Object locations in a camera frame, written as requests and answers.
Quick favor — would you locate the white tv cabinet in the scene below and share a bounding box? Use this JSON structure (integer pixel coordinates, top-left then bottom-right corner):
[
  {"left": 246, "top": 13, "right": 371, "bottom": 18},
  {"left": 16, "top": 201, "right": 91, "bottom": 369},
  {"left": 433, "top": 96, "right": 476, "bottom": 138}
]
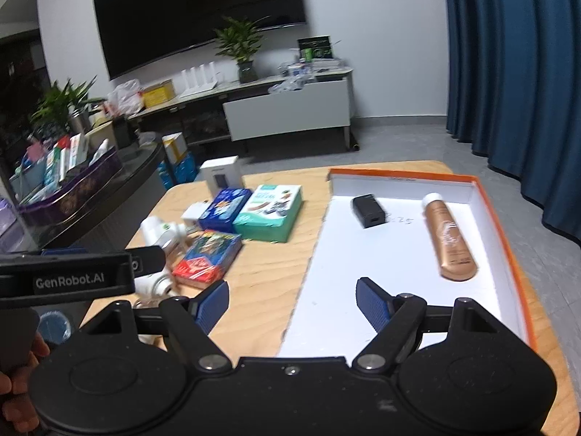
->
[{"left": 130, "top": 67, "right": 358, "bottom": 151}]

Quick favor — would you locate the small white adapter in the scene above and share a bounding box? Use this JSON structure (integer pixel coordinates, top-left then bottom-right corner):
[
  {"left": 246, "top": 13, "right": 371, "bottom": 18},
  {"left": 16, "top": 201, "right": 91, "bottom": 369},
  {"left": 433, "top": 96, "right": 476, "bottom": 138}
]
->
[{"left": 181, "top": 201, "right": 210, "bottom": 227}]

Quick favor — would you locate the white yellow carton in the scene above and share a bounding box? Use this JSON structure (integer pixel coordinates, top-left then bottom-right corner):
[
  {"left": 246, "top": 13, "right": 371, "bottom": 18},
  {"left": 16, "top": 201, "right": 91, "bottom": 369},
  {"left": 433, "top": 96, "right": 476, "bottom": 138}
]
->
[{"left": 162, "top": 132, "right": 188, "bottom": 165}]

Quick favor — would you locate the orange white box lid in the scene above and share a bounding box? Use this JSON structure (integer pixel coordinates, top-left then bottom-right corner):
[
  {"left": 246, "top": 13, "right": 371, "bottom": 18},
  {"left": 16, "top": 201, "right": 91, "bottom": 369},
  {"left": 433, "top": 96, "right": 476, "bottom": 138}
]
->
[{"left": 278, "top": 167, "right": 537, "bottom": 360}]

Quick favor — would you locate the blue tin box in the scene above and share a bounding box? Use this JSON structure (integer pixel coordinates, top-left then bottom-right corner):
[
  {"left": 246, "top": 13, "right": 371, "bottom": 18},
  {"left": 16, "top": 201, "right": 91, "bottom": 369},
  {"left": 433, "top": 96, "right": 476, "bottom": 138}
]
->
[{"left": 199, "top": 188, "right": 252, "bottom": 233}]

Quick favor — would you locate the bronze bottle white cap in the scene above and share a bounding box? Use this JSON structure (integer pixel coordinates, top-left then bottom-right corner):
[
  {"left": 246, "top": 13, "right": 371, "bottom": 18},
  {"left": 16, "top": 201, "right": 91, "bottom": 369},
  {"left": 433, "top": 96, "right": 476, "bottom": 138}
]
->
[{"left": 422, "top": 193, "right": 478, "bottom": 282}]

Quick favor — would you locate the teal bandage box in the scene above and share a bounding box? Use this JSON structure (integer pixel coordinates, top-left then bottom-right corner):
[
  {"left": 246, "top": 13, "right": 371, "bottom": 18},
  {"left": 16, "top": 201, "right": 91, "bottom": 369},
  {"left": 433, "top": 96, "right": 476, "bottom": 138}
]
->
[{"left": 233, "top": 184, "right": 302, "bottom": 243}]

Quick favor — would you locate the yellow box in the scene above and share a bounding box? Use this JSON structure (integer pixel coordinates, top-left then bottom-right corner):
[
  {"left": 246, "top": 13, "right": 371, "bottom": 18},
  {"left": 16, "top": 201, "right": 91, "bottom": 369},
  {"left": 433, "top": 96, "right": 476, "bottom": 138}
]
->
[{"left": 142, "top": 79, "right": 176, "bottom": 108}]

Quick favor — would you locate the potted plant on cabinet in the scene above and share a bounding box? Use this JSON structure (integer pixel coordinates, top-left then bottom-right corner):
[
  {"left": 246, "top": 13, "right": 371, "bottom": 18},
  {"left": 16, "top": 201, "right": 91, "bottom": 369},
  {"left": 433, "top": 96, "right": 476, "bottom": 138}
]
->
[{"left": 215, "top": 16, "right": 263, "bottom": 84}]

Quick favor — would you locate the white bottle near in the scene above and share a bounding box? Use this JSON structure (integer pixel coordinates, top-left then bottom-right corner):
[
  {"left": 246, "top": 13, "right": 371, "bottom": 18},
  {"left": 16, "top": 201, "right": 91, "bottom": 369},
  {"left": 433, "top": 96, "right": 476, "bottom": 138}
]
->
[{"left": 134, "top": 268, "right": 179, "bottom": 299}]

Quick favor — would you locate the television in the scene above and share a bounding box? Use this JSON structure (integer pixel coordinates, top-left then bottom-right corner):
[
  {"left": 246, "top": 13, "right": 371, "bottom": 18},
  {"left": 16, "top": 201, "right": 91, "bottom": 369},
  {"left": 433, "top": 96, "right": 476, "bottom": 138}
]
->
[{"left": 93, "top": 0, "right": 306, "bottom": 79}]

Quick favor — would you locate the purple tray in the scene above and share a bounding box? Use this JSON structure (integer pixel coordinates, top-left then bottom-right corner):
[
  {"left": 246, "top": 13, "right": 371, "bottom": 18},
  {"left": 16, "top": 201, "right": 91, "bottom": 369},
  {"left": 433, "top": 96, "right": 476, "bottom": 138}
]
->
[{"left": 18, "top": 148, "right": 123, "bottom": 226}]

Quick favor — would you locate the red card box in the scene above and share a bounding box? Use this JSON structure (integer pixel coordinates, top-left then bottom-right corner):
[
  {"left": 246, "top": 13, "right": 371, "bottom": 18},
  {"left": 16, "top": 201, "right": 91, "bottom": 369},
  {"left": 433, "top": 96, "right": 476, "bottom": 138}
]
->
[{"left": 172, "top": 230, "right": 242, "bottom": 289}]

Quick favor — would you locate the person left hand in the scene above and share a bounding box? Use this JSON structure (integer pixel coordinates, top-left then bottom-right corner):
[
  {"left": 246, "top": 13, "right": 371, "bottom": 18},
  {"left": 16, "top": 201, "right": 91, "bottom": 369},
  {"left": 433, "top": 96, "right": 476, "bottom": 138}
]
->
[{"left": 1, "top": 332, "right": 50, "bottom": 434}]

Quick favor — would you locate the blue curtain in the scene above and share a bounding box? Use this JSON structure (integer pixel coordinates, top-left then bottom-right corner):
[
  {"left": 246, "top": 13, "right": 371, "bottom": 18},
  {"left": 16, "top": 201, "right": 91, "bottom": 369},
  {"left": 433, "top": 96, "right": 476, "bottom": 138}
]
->
[{"left": 446, "top": 0, "right": 580, "bottom": 242}]

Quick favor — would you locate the white plastic bag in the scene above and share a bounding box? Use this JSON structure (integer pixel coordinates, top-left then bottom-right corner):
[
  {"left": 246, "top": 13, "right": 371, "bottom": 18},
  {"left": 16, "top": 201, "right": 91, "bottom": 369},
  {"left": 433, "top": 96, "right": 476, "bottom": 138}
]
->
[{"left": 107, "top": 79, "right": 145, "bottom": 116}]

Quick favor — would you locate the black power adapter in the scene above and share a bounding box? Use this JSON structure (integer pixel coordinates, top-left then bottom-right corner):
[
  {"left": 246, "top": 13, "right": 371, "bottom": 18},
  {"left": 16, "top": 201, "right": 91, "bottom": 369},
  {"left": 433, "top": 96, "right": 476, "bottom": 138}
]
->
[{"left": 352, "top": 194, "right": 386, "bottom": 229}]

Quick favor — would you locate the white bottle far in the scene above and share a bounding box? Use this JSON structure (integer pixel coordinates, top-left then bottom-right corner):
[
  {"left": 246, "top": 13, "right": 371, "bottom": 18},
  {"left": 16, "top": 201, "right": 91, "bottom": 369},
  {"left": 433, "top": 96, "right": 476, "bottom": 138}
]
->
[{"left": 140, "top": 215, "right": 187, "bottom": 254}]

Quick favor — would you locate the white charger box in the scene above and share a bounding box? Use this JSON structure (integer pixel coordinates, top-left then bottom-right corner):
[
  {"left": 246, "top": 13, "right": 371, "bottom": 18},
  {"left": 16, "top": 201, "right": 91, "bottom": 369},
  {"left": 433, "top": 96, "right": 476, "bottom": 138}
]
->
[{"left": 200, "top": 156, "right": 245, "bottom": 198}]

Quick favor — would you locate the green black box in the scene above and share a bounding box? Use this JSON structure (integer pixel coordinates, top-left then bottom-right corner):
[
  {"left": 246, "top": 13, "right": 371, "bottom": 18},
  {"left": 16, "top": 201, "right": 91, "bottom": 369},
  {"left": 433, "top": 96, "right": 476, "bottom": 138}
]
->
[{"left": 297, "top": 36, "right": 334, "bottom": 62}]

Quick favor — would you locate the white router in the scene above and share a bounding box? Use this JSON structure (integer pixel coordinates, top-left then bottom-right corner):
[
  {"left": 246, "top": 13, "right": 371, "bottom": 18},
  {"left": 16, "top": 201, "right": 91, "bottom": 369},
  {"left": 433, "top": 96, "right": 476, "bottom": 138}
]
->
[{"left": 179, "top": 62, "right": 218, "bottom": 98}]

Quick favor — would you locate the left potted plant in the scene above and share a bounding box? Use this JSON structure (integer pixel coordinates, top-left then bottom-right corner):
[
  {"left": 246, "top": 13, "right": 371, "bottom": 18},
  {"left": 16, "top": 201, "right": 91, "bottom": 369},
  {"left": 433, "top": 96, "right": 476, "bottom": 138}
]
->
[{"left": 29, "top": 76, "right": 105, "bottom": 139}]

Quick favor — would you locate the black round table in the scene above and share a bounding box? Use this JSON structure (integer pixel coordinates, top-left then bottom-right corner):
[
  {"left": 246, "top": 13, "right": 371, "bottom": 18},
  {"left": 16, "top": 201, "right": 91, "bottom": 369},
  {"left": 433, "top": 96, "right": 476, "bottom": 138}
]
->
[{"left": 1, "top": 132, "right": 166, "bottom": 253}]

